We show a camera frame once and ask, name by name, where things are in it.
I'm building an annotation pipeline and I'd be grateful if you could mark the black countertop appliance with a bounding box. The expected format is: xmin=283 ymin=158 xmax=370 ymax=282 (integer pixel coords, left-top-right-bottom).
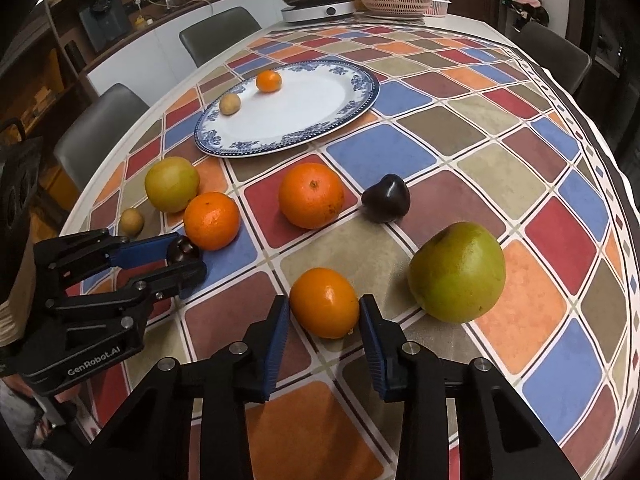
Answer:
xmin=79 ymin=0 xmax=132 ymax=53

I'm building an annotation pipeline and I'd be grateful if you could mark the grey dining chair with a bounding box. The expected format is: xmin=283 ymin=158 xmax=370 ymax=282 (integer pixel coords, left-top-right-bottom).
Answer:
xmin=53 ymin=83 xmax=151 ymax=191
xmin=179 ymin=6 xmax=262 ymax=67
xmin=510 ymin=21 xmax=592 ymax=96

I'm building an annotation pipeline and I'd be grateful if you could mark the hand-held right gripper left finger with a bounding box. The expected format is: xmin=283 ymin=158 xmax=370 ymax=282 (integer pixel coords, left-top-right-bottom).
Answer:
xmin=67 ymin=295 xmax=292 ymax=480

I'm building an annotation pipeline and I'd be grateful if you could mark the white induction cooker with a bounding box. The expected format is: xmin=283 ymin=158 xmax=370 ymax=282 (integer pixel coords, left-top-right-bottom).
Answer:
xmin=282 ymin=2 xmax=357 ymax=24

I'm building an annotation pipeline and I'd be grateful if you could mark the dark purple plum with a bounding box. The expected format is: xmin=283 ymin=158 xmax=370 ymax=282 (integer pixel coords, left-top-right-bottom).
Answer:
xmin=166 ymin=236 xmax=202 ymax=265
xmin=361 ymin=173 xmax=411 ymax=224

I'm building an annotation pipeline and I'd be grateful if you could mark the person's left forearm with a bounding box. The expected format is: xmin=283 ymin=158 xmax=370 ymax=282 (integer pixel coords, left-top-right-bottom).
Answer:
xmin=0 ymin=260 xmax=36 ymax=347

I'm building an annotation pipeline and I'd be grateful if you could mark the yellow-green pear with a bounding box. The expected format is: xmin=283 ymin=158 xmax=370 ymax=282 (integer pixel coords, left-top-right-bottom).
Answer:
xmin=144 ymin=156 xmax=201 ymax=213

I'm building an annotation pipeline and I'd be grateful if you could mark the large green apple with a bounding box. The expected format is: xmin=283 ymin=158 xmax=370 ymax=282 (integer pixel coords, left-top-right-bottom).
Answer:
xmin=407 ymin=221 xmax=507 ymax=324

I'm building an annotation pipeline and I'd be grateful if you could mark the pink plastic basket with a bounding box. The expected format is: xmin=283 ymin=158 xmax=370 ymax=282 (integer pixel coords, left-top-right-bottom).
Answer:
xmin=356 ymin=0 xmax=436 ymax=15

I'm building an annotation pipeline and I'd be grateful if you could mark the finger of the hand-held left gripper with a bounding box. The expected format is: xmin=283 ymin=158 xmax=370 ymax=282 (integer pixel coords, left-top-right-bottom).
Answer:
xmin=32 ymin=229 xmax=185 ymax=281
xmin=45 ymin=258 xmax=208 ymax=322

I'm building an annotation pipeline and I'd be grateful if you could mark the bumpy mandarin orange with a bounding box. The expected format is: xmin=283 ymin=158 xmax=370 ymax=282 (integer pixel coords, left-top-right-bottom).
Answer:
xmin=183 ymin=191 xmax=241 ymax=252

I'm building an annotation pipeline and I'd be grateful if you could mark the colourful checkered tablecloth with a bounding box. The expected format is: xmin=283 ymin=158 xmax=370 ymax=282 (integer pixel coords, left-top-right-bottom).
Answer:
xmin=77 ymin=22 xmax=632 ymax=480

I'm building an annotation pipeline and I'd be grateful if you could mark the smooth orange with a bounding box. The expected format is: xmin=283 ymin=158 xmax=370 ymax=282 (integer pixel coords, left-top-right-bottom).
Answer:
xmin=289 ymin=267 xmax=361 ymax=339

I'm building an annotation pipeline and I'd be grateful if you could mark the blue and white plate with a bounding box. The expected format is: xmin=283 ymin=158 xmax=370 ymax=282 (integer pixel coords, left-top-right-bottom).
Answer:
xmin=194 ymin=60 xmax=381 ymax=159

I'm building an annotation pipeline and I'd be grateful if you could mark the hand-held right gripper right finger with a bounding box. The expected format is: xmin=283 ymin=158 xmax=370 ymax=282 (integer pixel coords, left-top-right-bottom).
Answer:
xmin=358 ymin=294 xmax=576 ymax=480

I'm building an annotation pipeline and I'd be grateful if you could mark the white sideboard cabinet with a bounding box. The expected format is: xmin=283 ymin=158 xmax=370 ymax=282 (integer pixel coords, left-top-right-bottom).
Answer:
xmin=45 ymin=0 xmax=286 ymax=108

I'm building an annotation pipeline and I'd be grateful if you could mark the large orange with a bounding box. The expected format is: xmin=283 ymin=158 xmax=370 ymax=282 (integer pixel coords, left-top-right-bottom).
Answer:
xmin=278 ymin=162 xmax=346 ymax=230

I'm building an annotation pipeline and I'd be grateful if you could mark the small orange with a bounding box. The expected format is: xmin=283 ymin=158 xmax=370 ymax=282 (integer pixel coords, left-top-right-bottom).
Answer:
xmin=255 ymin=70 xmax=282 ymax=93

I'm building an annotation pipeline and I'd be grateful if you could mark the dark clothes pile with pink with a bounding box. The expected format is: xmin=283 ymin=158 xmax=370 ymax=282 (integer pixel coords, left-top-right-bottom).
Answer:
xmin=510 ymin=0 xmax=551 ymax=27

